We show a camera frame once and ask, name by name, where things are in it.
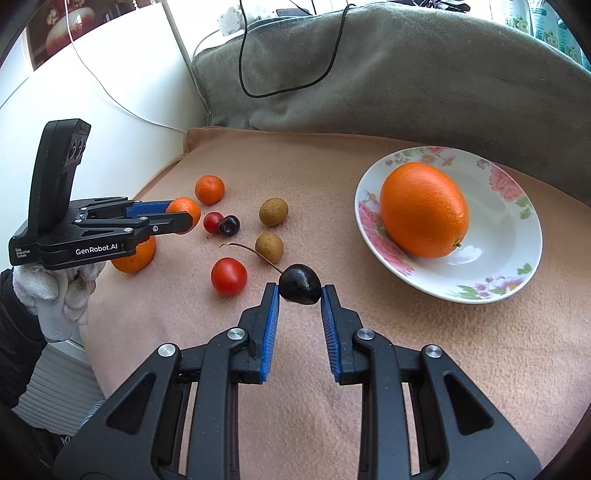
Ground small mandarin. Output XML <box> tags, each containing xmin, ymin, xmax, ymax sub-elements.
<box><xmin>194</xmin><ymin>175</ymin><xmax>225</xmax><ymax>206</ymax></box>
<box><xmin>165</xmin><ymin>197</ymin><xmax>201</xmax><ymax>235</ymax></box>

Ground small red cherry tomato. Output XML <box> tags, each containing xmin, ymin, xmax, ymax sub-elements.
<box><xmin>202</xmin><ymin>212</ymin><xmax>224</xmax><ymax>235</ymax></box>

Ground dark cherry without stem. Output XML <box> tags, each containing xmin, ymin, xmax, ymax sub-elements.
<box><xmin>217</xmin><ymin>215</ymin><xmax>240</xmax><ymax>237</ymax></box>

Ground brown longan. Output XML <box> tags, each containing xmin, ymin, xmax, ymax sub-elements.
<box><xmin>259</xmin><ymin>198</ymin><xmax>290</xmax><ymax>227</ymax></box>
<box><xmin>256</xmin><ymin>233</ymin><xmax>283</xmax><ymax>264</ymax></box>

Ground dark cherry with stem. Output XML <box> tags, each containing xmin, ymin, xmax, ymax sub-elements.
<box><xmin>219</xmin><ymin>242</ymin><xmax>322</xmax><ymax>305</ymax></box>

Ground white gloved left hand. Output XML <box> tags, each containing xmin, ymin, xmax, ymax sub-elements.
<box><xmin>12</xmin><ymin>262</ymin><xmax>105</xmax><ymax>343</ymax></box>

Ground medium orange tangerine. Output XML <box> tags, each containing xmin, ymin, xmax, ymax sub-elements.
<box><xmin>110</xmin><ymin>236</ymin><xmax>156</xmax><ymax>274</ymax></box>

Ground pink beige blanket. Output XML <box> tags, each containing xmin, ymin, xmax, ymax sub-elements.
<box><xmin>82</xmin><ymin>128</ymin><xmax>590</xmax><ymax>463</ymax></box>

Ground red ceramic vase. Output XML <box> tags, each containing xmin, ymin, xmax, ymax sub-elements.
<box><xmin>26</xmin><ymin>0</ymin><xmax>151</xmax><ymax>70</ymax></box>

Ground floral white plate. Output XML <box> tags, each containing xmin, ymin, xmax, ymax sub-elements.
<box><xmin>355</xmin><ymin>146</ymin><xmax>543</xmax><ymax>304</ymax></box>

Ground large orange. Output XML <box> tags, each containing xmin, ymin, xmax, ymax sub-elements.
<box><xmin>379</xmin><ymin>162</ymin><xmax>469</xmax><ymax>258</ymax></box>

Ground grey green cushion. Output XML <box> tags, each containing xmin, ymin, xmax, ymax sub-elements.
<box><xmin>191</xmin><ymin>4</ymin><xmax>590</xmax><ymax>202</ymax></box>

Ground green white pouch packs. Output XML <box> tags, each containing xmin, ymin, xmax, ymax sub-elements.
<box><xmin>503</xmin><ymin>0</ymin><xmax>584</xmax><ymax>65</ymax></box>

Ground white cable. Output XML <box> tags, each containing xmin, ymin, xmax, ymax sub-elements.
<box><xmin>64</xmin><ymin>0</ymin><xmax>188</xmax><ymax>135</ymax></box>

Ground black cable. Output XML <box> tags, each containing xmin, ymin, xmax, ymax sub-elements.
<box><xmin>237</xmin><ymin>0</ymin><xmax>357</xmax><ymax>99</ymax></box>

